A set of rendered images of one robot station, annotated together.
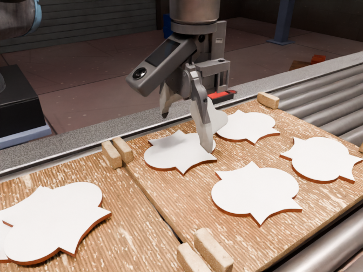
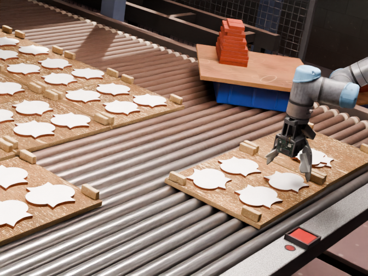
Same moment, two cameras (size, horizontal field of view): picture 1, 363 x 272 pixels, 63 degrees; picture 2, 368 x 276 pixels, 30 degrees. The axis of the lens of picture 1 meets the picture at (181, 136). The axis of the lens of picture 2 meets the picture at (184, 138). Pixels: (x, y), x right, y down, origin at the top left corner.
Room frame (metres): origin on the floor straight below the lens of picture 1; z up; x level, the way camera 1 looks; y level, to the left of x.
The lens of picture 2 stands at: (2.19, -1.06, 1.85)
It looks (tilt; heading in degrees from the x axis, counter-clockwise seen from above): 22 degrees down; 158
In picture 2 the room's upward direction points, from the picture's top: 9 degrees clockwise
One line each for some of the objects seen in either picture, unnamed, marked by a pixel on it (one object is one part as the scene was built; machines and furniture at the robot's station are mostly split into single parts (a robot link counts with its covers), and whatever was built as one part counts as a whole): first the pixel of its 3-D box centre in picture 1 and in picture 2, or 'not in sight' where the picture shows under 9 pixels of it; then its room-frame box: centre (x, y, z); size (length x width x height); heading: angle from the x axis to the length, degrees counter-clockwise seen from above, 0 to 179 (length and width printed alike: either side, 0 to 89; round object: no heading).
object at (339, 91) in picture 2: not in sight; (338, 91); (0.52, 0.07, 1.27); 0.11 x 0.11 x 0.08; 56
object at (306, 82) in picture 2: not in sight; (306, 85); (0.48, -0.02, 1.27); 0.09 x 0.08 x 0.11; 56
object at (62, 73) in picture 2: not in sight; (56, 71); (-0.55, -0.58, 0.94); 0.41 x 0.35 x 0.04; 123
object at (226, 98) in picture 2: not in sight; (249, 85); (-0.39, 0.24, 0.97); 0.31 x 0.31 x 0.10; 73
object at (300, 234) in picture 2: (214, 94); (302, 237); (0.76, -0.09, 0.92); 0.06 x 0.06 x 0.01; 33
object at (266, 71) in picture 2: not in sight; (254, 68); (-0.45, 0.27, 1.03); 0.50 x 0.50 x 0.02; 73
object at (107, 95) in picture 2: not in sight; (118, 98); (-0.25, -0.39, 0.94); 0.41 x 0.35 x 0.04; 123
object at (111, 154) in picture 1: (111, 154); (317, 175); (0.44, 0.13, 0.95); 0.06 x 0.02 x 0.03; 32
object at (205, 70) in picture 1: (196, 59); (292, 134); (0.48, -0.02, 1.11); 0.09 x 0.08 x 0.12; 124
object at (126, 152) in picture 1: (122, 149); (315, 178); (0.45, 0.11, 0.95); 0.06 x 0.02 x 0.03; 34
